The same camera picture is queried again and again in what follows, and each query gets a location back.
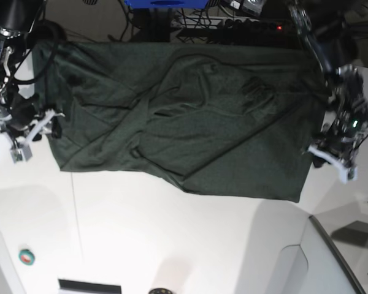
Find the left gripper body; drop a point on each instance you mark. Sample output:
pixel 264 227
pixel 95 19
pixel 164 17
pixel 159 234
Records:
pixel 336 145

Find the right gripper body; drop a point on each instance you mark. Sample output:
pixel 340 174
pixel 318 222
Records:
pixel 24 120

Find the dark green t-shirt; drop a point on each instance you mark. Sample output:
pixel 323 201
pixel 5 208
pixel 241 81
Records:
pixel 208 119

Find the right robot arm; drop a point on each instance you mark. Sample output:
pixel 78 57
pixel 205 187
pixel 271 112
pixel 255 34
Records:
pixel 22 26

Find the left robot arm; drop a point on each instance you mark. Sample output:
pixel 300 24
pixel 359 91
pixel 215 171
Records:
pixel 322 27

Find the black round stool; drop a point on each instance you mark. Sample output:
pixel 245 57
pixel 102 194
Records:
pixel 49 30

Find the red green emergency button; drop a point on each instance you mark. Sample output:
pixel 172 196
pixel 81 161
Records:
pixel 26 257

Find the black power strip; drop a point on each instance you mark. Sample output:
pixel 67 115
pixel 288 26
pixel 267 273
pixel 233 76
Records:
pixel 257 25

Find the blue box with oval hole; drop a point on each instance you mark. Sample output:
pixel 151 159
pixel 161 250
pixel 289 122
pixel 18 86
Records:
pixel 166 4

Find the black round knob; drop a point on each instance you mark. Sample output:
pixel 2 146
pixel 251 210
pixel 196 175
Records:
pixel 160 291

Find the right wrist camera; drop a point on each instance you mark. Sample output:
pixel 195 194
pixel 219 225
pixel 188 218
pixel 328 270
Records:
pixel 21 154

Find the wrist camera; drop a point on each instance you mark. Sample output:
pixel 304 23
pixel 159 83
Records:
pixel 347 175
pixel 21 154

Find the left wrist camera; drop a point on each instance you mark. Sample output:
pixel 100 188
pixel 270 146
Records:
pixel 347 175

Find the grey metal rail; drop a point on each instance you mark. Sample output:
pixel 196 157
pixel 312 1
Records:
pixel 343 265

